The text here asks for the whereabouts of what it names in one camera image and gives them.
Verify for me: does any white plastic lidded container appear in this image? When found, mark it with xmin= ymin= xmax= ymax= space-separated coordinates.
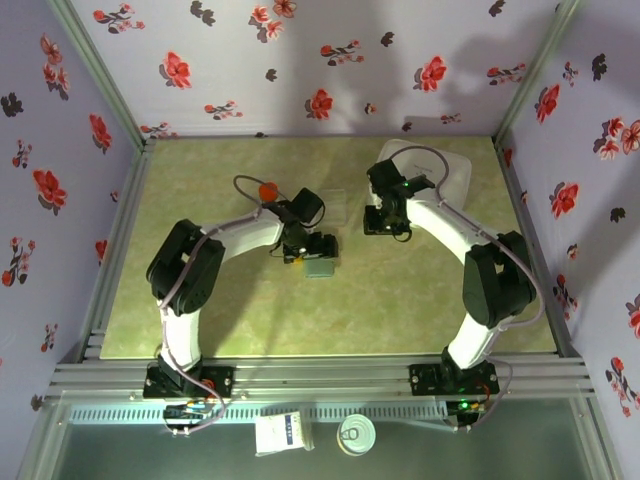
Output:
xmin=367 ymin=138 xmax=474 ymax=221

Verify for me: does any white paper box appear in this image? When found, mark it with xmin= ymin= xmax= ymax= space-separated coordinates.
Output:
xmin=253 ymin=410 xmax=316 ymax=457

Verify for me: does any silver tin can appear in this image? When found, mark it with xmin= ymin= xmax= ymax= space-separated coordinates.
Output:
xmin=336 ymin=414 xmax=377 ymax=457

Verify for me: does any small circuit board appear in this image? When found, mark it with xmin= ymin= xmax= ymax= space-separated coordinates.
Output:
xmin=444 ymin=397 xmax=489 ymax=432
xmin=164 ymin=403 xmax=211 ymax=436

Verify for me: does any long aluminium frame rail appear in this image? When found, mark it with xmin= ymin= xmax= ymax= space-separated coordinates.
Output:
xmin=47 ymin=355 xmax=596 ymax=401

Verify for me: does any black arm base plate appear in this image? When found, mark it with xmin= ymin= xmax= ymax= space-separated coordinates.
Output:
xmin=143 ymin=364 xmax=236 ymax=400
xmin=408 ymin=362 xmax=500 ymax=397

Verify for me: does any aluminium side rail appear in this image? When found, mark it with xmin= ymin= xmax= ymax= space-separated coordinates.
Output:
xmin=492 ymin=134 xmax=586 ymax=361
xmin=79 ymin=137 xmax=159 ymax=361

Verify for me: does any aluminium corner post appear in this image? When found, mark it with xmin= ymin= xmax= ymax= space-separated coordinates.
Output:
xmin=492 ymin=0 xmax=584 ymax=149
xmin=44 ymin=0 xmax=157 ymax=151

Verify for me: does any grey right arm cable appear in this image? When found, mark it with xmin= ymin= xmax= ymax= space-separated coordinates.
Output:
xmin=387 ymin=145 xmax=546 ymax=432

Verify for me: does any perforated grey cable duct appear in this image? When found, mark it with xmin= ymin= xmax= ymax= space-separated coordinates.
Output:
xmin=68 ymin=403 xmax=451 ymax=425

